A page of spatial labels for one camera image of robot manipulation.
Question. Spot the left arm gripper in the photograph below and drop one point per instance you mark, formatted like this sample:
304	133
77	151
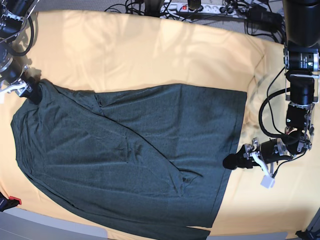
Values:
260	153

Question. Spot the red and black clamp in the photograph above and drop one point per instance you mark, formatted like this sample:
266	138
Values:
8	203

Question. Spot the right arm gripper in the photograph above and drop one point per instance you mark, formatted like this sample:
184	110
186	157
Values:
32	89

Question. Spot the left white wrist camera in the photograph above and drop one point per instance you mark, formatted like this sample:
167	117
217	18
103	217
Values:
267	182

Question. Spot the white power strip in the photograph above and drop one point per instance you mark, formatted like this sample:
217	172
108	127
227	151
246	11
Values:
178	9

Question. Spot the dark green long-sleeve shirt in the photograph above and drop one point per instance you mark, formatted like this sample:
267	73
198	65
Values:
147	162

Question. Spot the black clamp right corner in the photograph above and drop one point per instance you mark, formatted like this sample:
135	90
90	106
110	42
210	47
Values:
308	235

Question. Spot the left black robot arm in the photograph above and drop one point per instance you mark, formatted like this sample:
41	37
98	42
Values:
302	91

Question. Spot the black power adapter box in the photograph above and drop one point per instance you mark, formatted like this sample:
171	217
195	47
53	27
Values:
265	18

